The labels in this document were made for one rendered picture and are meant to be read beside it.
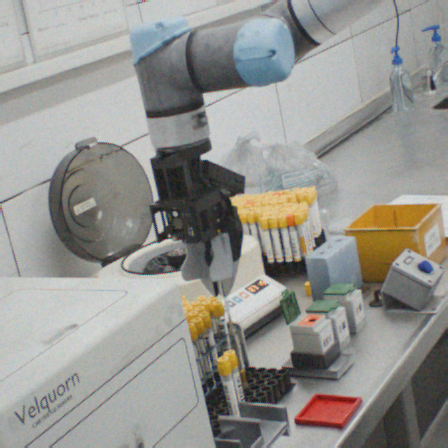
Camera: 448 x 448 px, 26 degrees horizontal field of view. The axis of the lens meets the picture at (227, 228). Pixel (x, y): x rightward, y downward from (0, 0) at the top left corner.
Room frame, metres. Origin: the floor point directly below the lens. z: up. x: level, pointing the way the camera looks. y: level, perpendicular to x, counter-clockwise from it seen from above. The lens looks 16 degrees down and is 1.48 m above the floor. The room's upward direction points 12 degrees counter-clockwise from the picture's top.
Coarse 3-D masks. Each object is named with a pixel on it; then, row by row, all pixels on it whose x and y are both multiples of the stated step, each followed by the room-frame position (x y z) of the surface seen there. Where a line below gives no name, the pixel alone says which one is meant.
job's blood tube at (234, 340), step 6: (234, 336) 1.20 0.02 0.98; (234, 342) 1.20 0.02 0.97; (234, 348) 1.20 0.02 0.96; (240, 348) 1.21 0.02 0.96; (240, 354) 1.21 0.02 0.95; (240, 360) 1.20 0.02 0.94; (240, 366) 1.20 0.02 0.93; (240, 372) 1.20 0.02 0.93; (240, 378) 1.20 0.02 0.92; (246, 378) 1.21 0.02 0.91; (246, 384) 1.20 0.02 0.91
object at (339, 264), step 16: (336, 240) 1.53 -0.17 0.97; (352, 240) 1.52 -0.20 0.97; (320, 256) 1.46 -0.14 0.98; (336, 256) 1.47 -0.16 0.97; (352, 256) 1.51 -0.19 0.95; (320, 272) 1.46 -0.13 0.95; (336, 272) 1.47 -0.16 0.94; (352, 272) 1.51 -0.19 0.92; (320, 288) 1.46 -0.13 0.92; (368, 288) 1.51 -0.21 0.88
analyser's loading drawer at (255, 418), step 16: (224, 416) 1.05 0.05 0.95; (240, 416) 1.09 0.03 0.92; (256, 416) 1.08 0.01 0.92; (272, 416) 1.07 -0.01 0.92; (288, 416) 1.06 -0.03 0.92; (224, 432) 1.04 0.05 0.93; (240, 432) 1.03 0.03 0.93; (256, 432) 1.02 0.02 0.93; (272, 432) 1.04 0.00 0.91; (288, 432) 1.06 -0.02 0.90
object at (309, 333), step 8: (296, 320) 1.28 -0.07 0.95; (304, 320) 1.27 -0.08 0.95; (312, 320) 1.27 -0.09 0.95; (320, 320) 1.27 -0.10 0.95; (328, 320) 1.27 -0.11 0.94; (296, 328) 1.26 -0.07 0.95; (304, 328) 1.25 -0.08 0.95; (312, 328) 1.25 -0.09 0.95; (320, 328) 1.25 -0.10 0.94; (328, 328) 1.26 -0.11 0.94; (296, 336) 1.26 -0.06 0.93; (304, 336) 1.25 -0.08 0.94; (312, 336) 1.25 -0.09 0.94; (320, 336) 1.24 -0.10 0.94; (328, 336) 1.26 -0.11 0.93; (296, 344) 1.26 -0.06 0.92; (304, 344) 1.26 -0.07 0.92; (312, 344) 1.25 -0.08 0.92; (320, 344) 1.24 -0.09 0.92; (328, 344) 1.26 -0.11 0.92; (304, 352) 1.26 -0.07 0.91; (312, 352) 1.25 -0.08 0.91; (320, 352) 1.24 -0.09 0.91
